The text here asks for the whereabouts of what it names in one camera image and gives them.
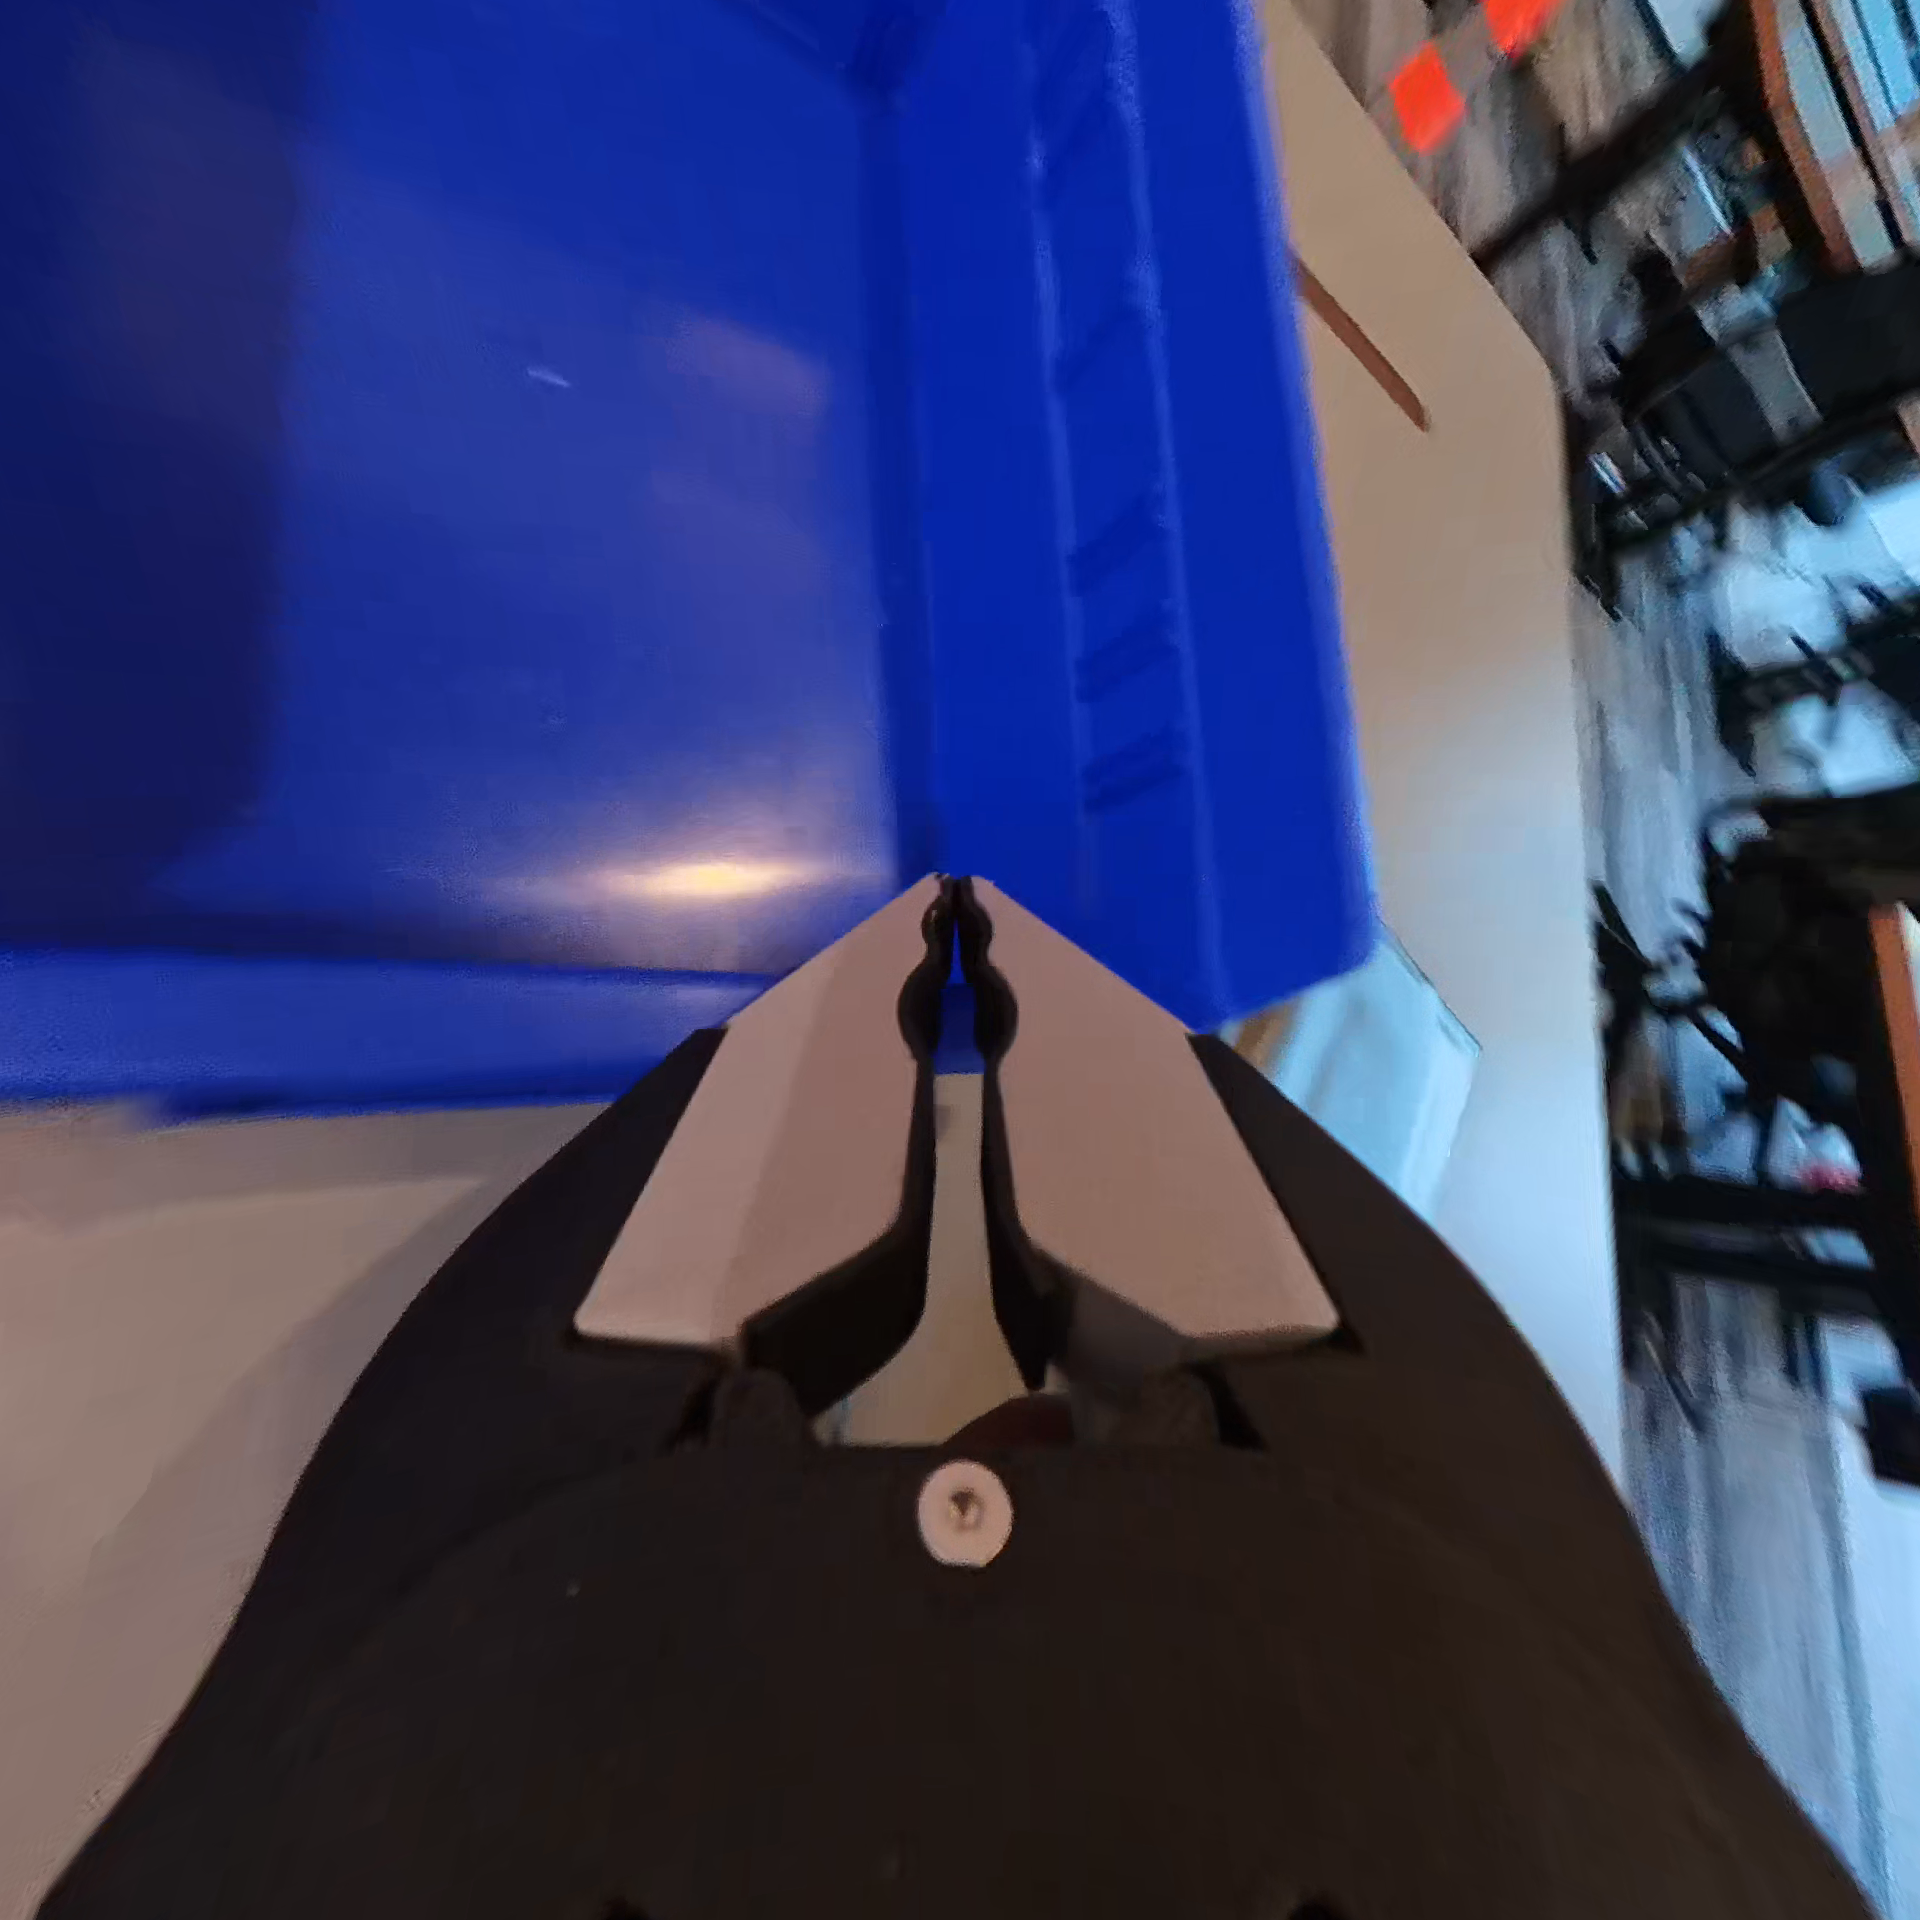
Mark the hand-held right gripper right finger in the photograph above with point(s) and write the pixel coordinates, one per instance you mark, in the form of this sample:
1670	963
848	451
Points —
1159	1201

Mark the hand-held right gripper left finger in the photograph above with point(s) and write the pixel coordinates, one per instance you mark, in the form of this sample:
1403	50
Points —
753	1201

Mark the blue plastic bin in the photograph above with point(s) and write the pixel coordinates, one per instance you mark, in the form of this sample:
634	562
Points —
525	529

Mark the clear plastic piece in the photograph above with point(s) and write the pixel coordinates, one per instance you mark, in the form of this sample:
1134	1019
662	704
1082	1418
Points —
1395	1080

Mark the black office chair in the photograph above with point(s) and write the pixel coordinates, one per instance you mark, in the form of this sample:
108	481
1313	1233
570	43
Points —
1756	1053

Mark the orange traffic cone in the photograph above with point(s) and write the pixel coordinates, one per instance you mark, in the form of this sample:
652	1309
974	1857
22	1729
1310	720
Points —
1426	101

